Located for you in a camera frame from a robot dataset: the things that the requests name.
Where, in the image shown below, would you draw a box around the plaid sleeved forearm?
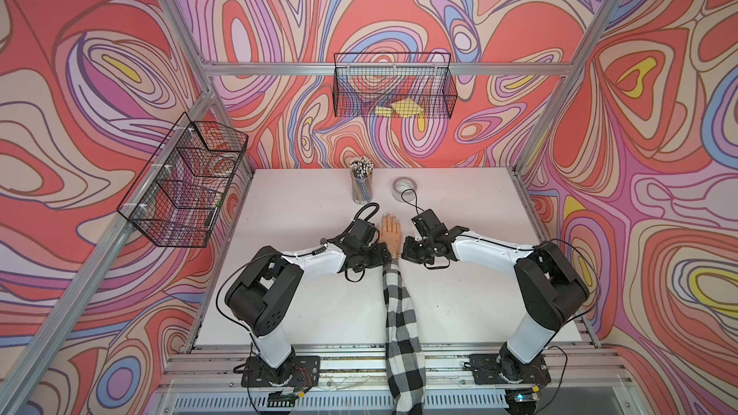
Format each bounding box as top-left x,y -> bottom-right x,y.
382,259 -> 427,414

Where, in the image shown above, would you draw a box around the black wire basket back wall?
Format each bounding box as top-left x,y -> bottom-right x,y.
332,50 -> 457,119

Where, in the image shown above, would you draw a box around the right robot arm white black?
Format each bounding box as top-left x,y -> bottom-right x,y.
402,209 -> 590,380

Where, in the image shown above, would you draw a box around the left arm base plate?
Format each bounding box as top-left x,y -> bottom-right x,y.
241,355 -> 321,389

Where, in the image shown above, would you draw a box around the black wire basket wall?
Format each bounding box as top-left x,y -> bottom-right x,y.
332,50 -> 457,119
117,113 -> 248,248

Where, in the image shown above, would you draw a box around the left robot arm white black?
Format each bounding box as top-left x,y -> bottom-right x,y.
224,219 -> 391,371

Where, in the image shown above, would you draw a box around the black wire basket left wall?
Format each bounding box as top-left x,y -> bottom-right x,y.
117,113 -> 248,248

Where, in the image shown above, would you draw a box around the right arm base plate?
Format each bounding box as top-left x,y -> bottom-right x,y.
462,354 -> 552,387

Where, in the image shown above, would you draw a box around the mannequin hand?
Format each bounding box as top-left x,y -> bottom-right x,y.
380,213 -> 403,259

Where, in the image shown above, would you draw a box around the yellow sticky notes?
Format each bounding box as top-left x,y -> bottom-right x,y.
374,98 -> 424,118

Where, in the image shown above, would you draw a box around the clear tape roll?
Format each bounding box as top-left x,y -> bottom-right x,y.
392,177 -> 417,203

